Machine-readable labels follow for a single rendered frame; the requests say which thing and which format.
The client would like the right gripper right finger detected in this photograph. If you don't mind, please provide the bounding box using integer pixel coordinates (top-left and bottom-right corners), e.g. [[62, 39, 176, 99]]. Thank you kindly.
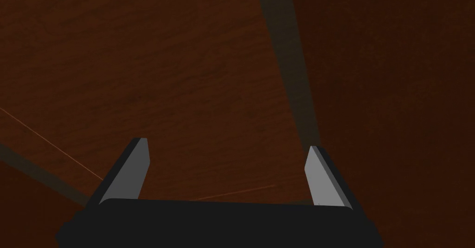
[[304, 146, 364, 211]]

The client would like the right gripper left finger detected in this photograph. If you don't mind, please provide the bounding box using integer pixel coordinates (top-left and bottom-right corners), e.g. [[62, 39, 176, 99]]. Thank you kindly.
[[86, 137, 151, 206]]

